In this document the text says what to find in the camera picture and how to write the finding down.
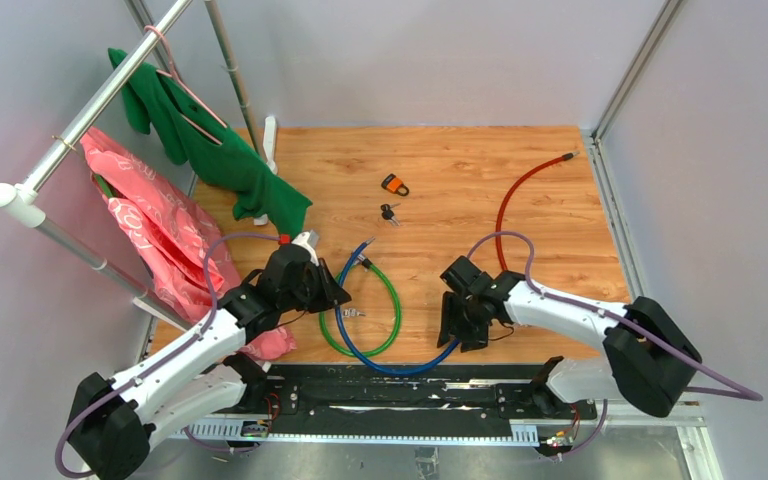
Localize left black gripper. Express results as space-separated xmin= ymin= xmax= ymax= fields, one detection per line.
xmin=280 ymin=257 xmax=351 ymax=314

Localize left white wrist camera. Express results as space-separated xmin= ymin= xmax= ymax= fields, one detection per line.
xmin=292 ymin=230 xmax=320 ymax=265

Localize purple cable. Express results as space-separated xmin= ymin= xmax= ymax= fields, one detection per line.
xmin=54 ymin=231 xmax=293 ymax=480
xmin=466 ymin=231 xmax=764 ymax=403

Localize black padlock keys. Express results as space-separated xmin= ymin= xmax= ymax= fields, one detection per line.
xmin=380 ymin=204 xmax=400 ymax=227

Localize green cloth garment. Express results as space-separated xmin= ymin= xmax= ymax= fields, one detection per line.
xmin=121 ymin=63 xmax=312 ymax=236

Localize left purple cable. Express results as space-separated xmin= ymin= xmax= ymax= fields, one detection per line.
xmin=54 ymin=231 xmax=293 ymax=480

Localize green cable lock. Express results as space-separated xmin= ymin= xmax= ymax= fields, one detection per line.
xmin=341 ymin=259 xmax=402 ymax=358

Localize red cable lock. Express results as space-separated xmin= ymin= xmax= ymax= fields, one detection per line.
xmin=493 ymin=151 xmax=582 ymax=273

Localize white metal clothes rack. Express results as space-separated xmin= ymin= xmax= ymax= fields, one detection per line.
xmin=0 ymin=0 xmax=278 ymax=331

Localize blue cable lock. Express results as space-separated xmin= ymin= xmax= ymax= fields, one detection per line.
xmin=334 ymin=237 xmax=462 ymax=378

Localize orange black padlock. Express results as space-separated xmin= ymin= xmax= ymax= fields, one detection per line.
xmin=381 ymin=173 xmax=410 ymax=197

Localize pink patterned garment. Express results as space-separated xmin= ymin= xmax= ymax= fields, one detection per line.
xmin=79 ymin=125 xmax=298 ymax=363

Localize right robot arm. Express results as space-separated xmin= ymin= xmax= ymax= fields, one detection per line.
xmin=438 ymin=256 xmax=702 ymax=418

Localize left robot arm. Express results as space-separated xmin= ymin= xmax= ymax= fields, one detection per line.
xmin=55 ymin=243 xmax=351 ymax=479

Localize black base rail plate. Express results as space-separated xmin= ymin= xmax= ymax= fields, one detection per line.
xmin=112 ymin=361 xmax=601 ymax=444

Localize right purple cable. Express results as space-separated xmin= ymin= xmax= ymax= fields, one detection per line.
xmin=466 ymin=231 xmax=764 ymax=403

